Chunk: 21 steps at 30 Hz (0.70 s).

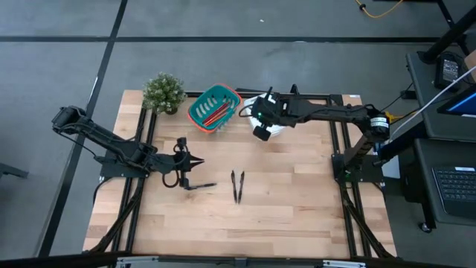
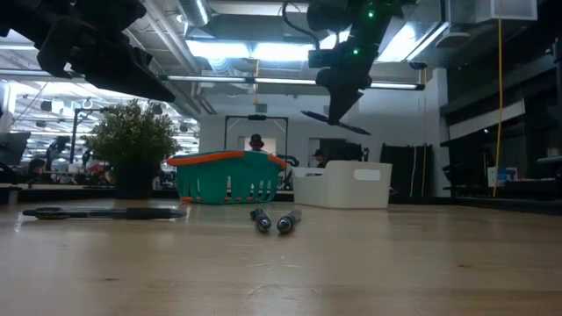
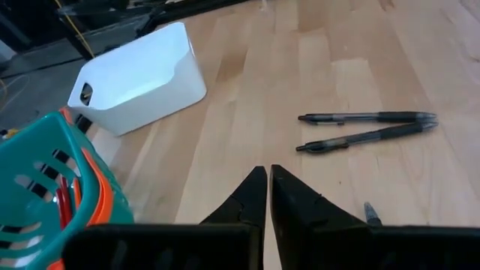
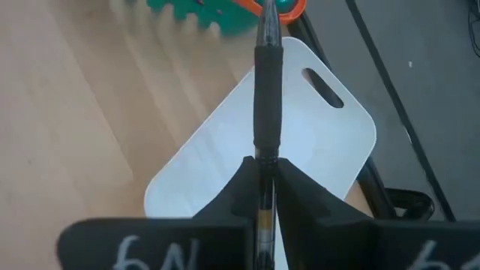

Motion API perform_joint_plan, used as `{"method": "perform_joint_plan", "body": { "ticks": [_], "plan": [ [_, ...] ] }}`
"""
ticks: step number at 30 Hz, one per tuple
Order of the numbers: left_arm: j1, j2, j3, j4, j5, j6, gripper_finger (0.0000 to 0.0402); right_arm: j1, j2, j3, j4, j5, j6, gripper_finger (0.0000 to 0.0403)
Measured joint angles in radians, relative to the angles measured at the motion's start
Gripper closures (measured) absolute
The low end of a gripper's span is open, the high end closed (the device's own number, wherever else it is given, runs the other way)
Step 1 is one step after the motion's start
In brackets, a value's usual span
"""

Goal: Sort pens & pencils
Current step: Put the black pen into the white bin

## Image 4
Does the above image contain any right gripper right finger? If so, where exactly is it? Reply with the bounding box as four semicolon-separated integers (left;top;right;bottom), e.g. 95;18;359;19
276;157;480;270

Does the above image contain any black cable loop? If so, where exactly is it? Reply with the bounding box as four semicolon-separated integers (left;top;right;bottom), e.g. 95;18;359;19
385;186;437;222

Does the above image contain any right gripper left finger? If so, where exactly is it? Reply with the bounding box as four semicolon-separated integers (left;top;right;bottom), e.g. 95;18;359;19
55;155;262;270

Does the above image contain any white plastic bin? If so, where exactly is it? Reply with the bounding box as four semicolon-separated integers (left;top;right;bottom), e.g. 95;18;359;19
144;36;378;270

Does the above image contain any black aluminium table frame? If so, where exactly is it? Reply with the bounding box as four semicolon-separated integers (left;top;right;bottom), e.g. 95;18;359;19
288;10;398;221

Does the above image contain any teal basket orange rim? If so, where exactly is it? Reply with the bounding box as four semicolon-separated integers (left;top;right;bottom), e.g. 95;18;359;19
145;0;308;37

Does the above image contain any black pen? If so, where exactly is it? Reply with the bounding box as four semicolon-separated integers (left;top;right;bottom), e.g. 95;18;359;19
251;0;285;270

